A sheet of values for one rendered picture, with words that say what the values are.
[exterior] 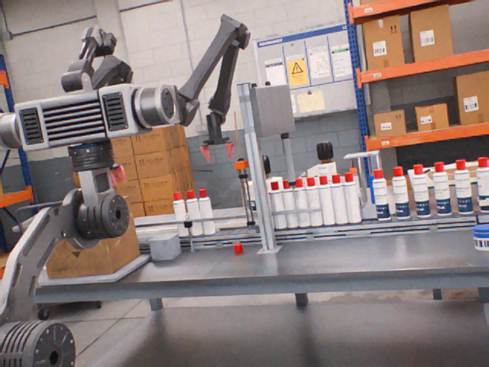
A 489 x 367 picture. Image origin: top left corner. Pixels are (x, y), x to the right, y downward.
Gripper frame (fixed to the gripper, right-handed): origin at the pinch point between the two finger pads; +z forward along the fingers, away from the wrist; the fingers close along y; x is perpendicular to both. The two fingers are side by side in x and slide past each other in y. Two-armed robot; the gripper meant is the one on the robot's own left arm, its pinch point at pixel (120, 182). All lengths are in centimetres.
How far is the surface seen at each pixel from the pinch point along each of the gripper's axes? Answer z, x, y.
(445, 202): 103, -88, -3
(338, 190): 72, -64, 0
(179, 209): 27.0, -7.5, 7.1
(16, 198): -166, 245, 302
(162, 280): 46, -1, -37
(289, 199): 60, -47, 2
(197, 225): 38.0, -7.7, 6.6
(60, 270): 12.0, 32.0, -29.8
